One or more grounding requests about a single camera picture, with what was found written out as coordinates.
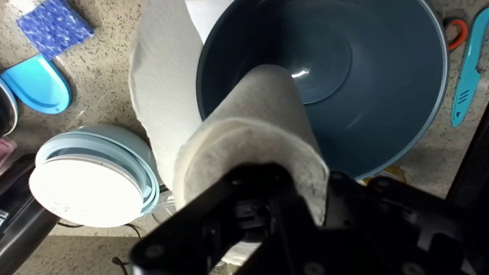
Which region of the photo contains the dark blue bowl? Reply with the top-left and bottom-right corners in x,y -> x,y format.
0,79 -> 20,140

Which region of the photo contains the white paper towel roll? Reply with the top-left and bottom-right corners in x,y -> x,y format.
127,0 -> 332,229

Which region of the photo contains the blue sponge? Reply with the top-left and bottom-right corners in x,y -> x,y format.
15,0 -> 96,62

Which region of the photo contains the light blue bowl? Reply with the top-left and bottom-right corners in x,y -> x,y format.
34,123 -> 162,217

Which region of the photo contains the large blue bowl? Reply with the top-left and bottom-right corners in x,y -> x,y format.
194,0 -> 451,180

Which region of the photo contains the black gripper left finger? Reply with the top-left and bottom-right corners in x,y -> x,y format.
127,160 -> 323,275

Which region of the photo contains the white round lid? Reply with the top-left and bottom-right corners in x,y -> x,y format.
28,154 -> 148,229

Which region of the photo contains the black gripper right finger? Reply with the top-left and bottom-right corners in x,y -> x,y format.
315,169 -> 489,275

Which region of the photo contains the orange-handled tool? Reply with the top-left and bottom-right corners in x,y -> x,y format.
442,15 -> 471,53

